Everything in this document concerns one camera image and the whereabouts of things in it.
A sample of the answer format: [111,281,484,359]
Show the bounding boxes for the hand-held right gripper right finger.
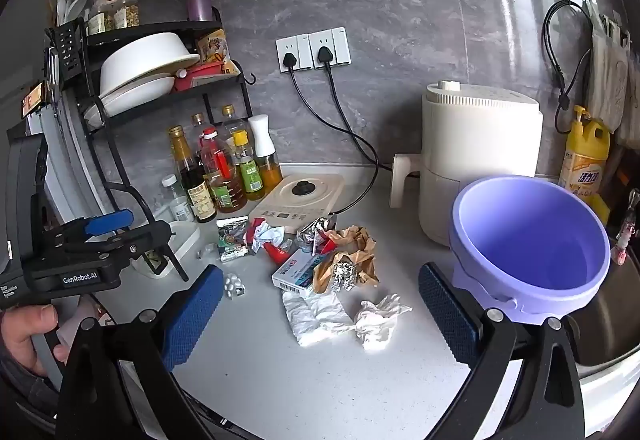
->
[418,262,585,440]

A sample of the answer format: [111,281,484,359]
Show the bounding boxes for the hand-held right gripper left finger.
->
[56,264,236,440]

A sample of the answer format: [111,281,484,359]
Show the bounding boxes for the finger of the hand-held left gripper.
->
[52,209,134,246]
[100,222,174,266]

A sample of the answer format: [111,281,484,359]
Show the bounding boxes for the silver blister pack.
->
[222,273,247,297]

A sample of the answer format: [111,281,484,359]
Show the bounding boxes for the white tissue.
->
[353,293,414,351]
[281,290,356,347]

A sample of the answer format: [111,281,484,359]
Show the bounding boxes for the aluminium foil ball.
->
[329,262,357,292]

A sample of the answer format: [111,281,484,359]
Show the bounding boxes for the white red wrapper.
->
[248,217,286,254]

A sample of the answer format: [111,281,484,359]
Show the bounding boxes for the white blue medicine box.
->
[271,250,334,296]

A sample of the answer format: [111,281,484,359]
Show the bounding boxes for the purple plastic bucket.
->
[447,175,612,326]

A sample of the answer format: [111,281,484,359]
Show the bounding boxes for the person's left forearm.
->
[0,359,61,421]

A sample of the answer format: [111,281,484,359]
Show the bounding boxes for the person's left hand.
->
[0,305,68,377]

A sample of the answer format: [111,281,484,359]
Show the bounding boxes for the small clear white capped jar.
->
[160,174,195,224]

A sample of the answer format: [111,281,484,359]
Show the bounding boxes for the dark soy sauce bottle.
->
[167,125,219,225]

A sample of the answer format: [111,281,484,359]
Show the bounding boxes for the silver green printed packet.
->
[216,215,250,264]

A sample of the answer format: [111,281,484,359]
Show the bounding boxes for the red cone wrapper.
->
[263,240,294,267]

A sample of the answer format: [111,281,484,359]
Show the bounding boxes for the red capped oil bottle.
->
[200,127,249,214]

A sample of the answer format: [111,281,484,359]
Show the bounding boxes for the crumpled brown paper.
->
[312,224,381,295]

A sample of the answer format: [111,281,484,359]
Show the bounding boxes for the yellow capped green label bottle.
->
[232,130,265,201]

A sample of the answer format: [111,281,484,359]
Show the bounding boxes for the gold capped brown bottle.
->
[191,113,211,156]

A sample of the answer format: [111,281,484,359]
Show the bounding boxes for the white plate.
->
[96,74,177,116]

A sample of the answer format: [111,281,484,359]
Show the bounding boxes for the red triangular wrapper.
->
[320,229,347,255]

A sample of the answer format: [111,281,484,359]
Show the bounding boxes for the crumpled silver foil packet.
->
[297,215,336,256]

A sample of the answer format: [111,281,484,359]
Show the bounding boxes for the gold capped clear bottle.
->
[220,104,252,147]

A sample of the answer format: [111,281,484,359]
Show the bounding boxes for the white topped oil sprayer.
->
[248,114,284,191]

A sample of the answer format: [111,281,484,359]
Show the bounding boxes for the stainless steel sink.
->
[569,244,640,367]

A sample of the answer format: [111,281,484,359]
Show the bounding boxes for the white bowls and plates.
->
[99,32,201,97]

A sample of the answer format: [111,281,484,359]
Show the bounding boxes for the white air fryer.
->
[390,80,545,248]

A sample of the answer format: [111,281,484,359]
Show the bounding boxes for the red lidded container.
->
[174,64,227,92]

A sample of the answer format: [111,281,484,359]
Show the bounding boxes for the white kitchen scale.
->
[248,173,346,227]

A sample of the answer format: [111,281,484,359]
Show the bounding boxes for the black perforated cutlery holder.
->
[54,17,87,72]

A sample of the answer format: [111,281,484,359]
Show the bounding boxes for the yellow sponge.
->
[589,196,612,227]

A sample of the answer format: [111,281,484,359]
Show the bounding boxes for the pink plastic item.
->
[613,215,632,267]

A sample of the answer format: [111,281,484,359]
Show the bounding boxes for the black metal dish rack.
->
[45,7,258,283]

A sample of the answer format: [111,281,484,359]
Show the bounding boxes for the yellow snack packet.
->
[195,29,242,76]

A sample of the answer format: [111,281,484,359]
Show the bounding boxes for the yellow detergent bottle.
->
[557,105,612,199]

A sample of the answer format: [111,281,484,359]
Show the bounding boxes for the glass jar of grains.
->
[112,0,141,31]

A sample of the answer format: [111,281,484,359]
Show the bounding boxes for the white plastic spoon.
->
[55,0,90,24]

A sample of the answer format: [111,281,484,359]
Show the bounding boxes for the beige hanging cloth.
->
[584,11,640,150]

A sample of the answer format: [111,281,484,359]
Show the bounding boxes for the black power cable with plug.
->
[318,46,422,178]
[282,47,380,217]

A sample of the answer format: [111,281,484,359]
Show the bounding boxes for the black hanging cable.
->
[542,0,594,109]

